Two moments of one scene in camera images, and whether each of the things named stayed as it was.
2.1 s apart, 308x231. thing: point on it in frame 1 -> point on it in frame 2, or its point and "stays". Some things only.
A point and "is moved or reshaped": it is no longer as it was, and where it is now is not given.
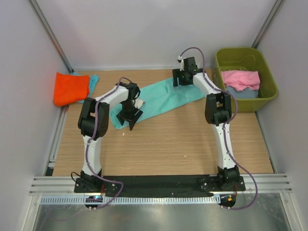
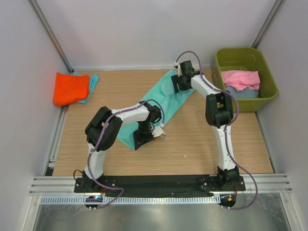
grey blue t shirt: x=245 y=93 stays
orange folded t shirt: x=69 y=88 stays
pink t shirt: x=240 y=79 stays
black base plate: x=159 y=184 stays
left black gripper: x=121 y=117 -> x=139 y=141
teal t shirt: x=159 y=98 is moved or reshaped
